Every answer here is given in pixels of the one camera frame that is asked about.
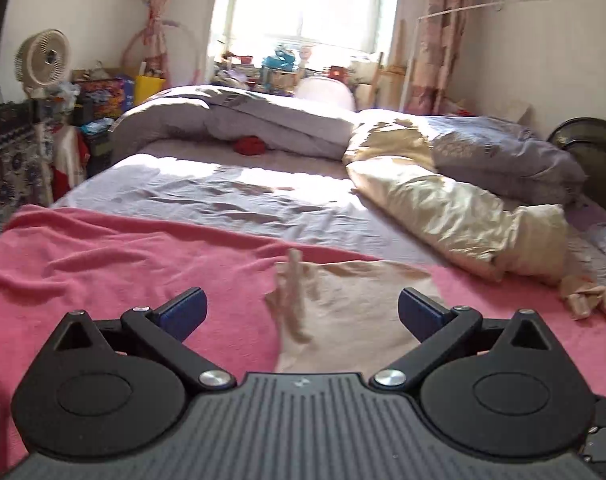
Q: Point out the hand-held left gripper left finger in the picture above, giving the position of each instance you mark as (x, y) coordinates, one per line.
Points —
(183, 312)

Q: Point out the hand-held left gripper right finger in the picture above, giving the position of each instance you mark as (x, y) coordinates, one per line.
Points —
(422, 312)

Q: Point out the cream shirt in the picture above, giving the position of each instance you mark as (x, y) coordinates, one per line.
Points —
(353, 310)

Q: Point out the pink terry blanket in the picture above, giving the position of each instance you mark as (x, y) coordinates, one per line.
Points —
(133, 270)

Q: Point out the bed with lavender sheet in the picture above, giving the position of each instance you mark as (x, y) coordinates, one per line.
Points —
(263, 195)

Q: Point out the peach crumpled garment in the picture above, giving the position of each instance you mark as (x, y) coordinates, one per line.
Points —
(595, 302)

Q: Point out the grey pillow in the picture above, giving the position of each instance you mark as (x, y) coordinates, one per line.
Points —
(503, 155)

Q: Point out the red cloth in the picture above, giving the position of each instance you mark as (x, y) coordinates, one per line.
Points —
(249, 146)

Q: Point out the red and white bag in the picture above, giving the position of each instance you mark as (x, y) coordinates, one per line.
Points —
(68, 160)

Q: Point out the grey duvet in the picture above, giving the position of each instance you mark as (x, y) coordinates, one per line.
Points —
(223, 115)

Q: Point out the dark patterned woven cloth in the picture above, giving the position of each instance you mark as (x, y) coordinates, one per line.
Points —
(10, 170)

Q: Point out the yellow box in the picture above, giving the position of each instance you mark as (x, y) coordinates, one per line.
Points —
(149, 91)

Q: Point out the colourful printed box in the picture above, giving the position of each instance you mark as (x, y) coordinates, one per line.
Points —
(108, 95)

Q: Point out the dark headboard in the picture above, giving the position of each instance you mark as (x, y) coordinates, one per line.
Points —
(595, 160)

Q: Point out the white chair back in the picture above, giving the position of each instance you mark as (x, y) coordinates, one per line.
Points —
(325, 94)

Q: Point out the blue toy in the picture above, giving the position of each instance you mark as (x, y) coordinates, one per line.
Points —
(279, 60)

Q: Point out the pink hula hoop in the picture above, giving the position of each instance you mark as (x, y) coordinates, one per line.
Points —
(133, 45)

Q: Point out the pink floral curtain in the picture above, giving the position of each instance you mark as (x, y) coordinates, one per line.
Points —
(443, 35)
(160, 20)

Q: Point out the beige desk fan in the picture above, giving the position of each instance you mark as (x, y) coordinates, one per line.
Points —
(44, 60)

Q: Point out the white clothes rail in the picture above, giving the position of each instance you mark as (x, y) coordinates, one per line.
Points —
(458, 9)

